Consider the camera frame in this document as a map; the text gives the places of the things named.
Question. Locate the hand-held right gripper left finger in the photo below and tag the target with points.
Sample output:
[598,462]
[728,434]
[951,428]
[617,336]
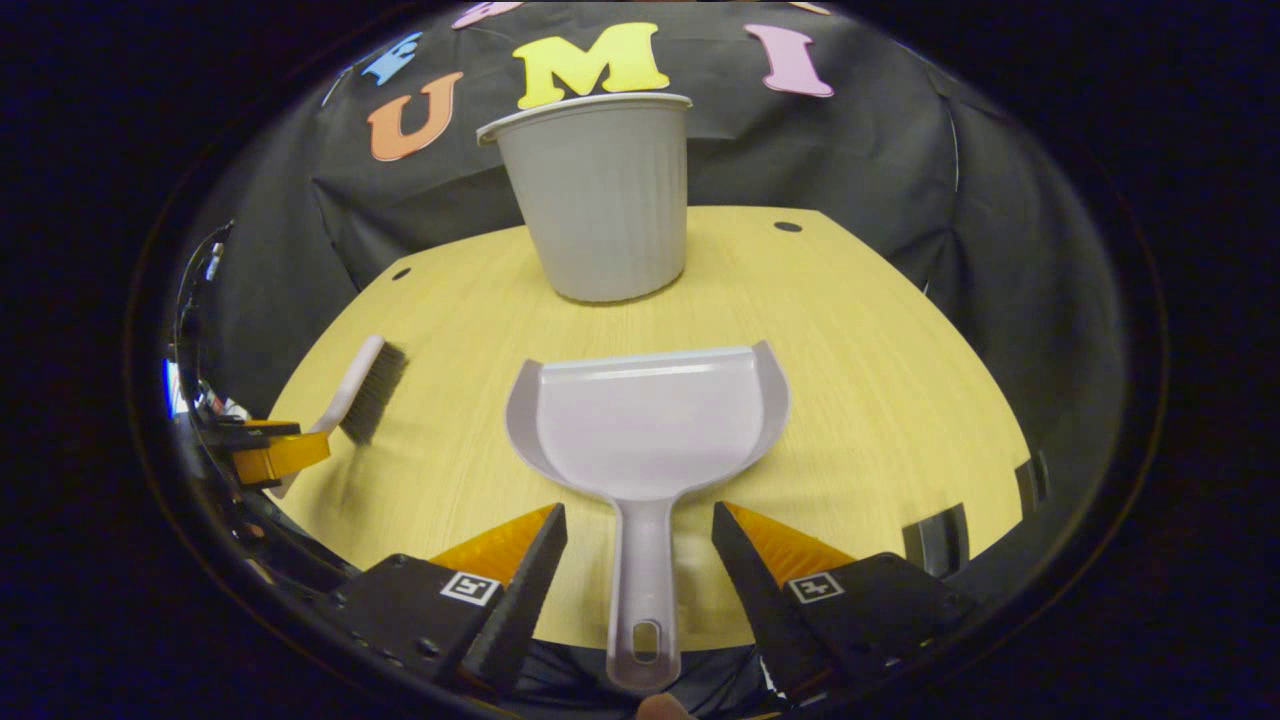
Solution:
[520,600]

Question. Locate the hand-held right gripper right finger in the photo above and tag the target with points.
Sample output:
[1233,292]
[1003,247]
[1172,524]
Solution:
[755,600]

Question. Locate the dark object beside desk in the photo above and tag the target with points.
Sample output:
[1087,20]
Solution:
[937,540]
[1033,482]

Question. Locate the pale grey dustpan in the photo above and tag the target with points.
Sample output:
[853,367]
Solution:
[650,430]

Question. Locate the small pale pink broom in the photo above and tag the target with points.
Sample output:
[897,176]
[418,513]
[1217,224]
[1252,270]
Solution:
[365,390]

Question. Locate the grey garbage bin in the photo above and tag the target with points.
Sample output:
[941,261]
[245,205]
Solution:
[600,200]

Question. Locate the black backdrop cloth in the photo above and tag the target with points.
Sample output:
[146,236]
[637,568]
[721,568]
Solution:
[850,170]

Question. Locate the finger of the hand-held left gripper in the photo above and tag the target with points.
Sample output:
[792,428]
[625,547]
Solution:
[285,455]

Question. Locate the wooden desktop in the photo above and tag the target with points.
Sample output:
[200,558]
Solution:
[880,400]

